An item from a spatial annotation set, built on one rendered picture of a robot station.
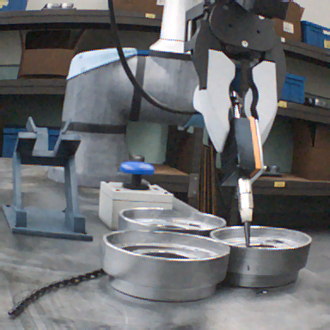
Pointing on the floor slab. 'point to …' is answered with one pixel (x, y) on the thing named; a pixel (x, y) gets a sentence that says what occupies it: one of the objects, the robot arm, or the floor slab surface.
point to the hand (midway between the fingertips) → (241, 137)
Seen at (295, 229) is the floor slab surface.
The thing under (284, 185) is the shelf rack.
